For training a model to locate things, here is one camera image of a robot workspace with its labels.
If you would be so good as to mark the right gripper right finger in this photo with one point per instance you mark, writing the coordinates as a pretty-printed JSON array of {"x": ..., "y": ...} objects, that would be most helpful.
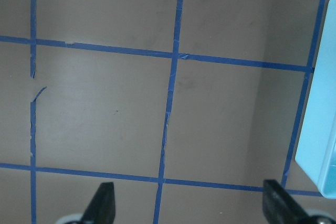
[{"x": 279, "y": 207}]

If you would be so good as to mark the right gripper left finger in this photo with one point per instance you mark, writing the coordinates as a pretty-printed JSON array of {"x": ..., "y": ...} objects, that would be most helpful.
[{"x": 101, "y": 209}]

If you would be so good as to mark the light blue plastic bin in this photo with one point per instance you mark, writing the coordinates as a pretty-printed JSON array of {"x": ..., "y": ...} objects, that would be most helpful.
[{"x": 316, "y": 148}]

